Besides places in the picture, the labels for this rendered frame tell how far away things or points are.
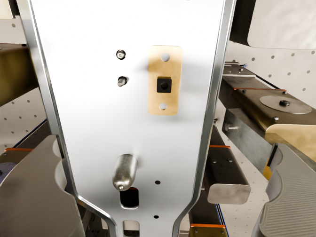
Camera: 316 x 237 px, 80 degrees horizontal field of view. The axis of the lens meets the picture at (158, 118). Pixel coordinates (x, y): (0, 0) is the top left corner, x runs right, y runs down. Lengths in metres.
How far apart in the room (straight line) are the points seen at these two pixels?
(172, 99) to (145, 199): 0.19
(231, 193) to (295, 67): 0.40
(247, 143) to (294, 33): 0.14
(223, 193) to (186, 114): 0.17
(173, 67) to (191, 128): 0.09
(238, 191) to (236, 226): 0.64
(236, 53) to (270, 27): 0.30
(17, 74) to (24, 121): 0.45
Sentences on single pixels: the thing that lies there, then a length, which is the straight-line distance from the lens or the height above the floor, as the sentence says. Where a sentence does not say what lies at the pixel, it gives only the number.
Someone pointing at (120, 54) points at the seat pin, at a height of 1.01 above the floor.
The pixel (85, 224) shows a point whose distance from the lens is 0.49.
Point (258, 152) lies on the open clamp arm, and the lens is 0.23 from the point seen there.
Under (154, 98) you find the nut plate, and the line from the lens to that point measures 0.24.
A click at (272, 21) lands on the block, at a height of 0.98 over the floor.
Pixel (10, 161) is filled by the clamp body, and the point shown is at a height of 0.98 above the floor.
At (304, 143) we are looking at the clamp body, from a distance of 0.27.
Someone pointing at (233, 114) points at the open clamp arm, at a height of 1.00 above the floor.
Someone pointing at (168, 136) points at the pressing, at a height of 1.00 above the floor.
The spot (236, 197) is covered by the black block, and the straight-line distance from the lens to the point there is 0.38.
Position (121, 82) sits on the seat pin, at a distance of 0.22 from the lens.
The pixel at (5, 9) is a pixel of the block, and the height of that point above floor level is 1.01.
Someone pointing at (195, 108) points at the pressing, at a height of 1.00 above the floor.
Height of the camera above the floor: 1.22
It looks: 63 degrees down
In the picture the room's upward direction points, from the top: 177 degrees counter-clockwise
